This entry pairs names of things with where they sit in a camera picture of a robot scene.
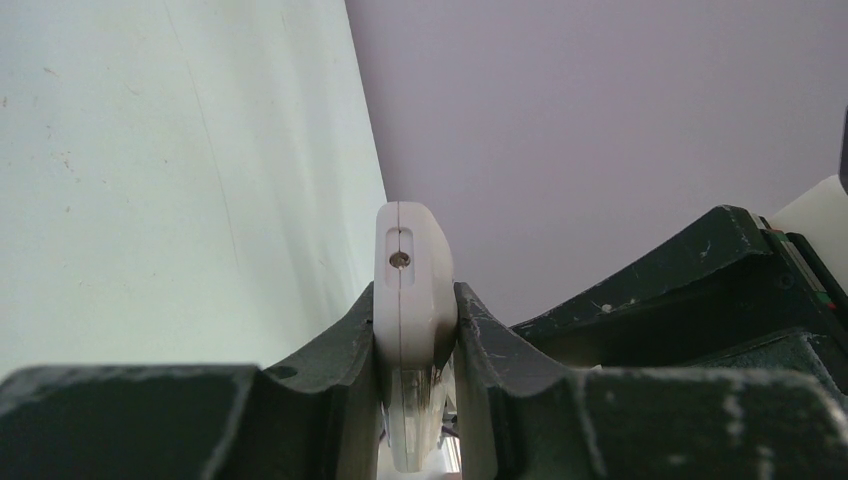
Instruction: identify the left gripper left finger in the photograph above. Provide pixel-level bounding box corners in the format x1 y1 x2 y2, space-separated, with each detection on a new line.
1 289 381 479

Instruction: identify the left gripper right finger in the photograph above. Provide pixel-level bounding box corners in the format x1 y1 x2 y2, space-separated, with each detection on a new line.
454 282 847 479

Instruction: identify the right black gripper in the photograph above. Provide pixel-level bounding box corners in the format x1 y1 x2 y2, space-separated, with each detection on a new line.
511 205 847 398

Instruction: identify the white remote control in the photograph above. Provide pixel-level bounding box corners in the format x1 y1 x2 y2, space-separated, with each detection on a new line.
373 201 458 473

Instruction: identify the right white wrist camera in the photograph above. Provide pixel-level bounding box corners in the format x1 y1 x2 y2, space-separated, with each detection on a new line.
768 175 848 292

